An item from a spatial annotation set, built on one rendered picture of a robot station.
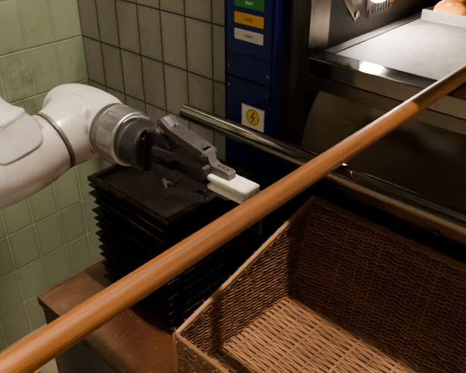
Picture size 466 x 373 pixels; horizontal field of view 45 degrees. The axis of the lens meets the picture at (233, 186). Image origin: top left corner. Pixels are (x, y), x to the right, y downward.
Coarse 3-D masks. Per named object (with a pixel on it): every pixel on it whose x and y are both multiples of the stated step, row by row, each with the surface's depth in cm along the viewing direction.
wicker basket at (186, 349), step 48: (288, 240) 135; (336, 240) 134; (384, 240) 126; (240, 288) 126; (288, 288) 144; (336, 288) 136; (384, 288) 128; (432, 288) 120; (192, 336) 119; (240, 336) 133; (288, 336) 133; (336, 336) 133; (384, 336) 130; (432, 336) 122
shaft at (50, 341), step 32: (416, 96) 98; (384, 128) 89; (320, 160) 79; (288, 192) 73; (224, 224) 66; (160, 256) 61; (192, 256) 62; (128, 288) 57; (64, 320) 53; (96, 320) 54; (32, 352) 50
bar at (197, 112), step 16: (192, 112) 102; (208, 112) 100; (208, 128) 100; (224, 128) 97; (240, 128) 95; (256, 144) 93; (272, 144) 91; (288, 144) 90; (288, 160) 89; (304, 160) 87; (336, 176) 84; (352, 176) 82; (368, 176) 81; (368, 192) 81; (384, 192) 79; (400, 192) 78; (416, 192) 77; (400, 208) 79; (416, 208) 76; (432, 208) 75; (448, 208) 74; (448, 224) 74; (464, 224) 72
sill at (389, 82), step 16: (320, 64) 124; (336, 64) 121; (352, 64) 121; (368, 64) 121; (336, 80) 123; (352, 80) 120; (368, 80) 117; (384, 80) 114; (400, 80) 113; (416, 80) 113; (432, 80) 113; (400, 96) 113; (448, 96) 106; (464, 96) 106; (448, 112) 108; (464, 112) 106
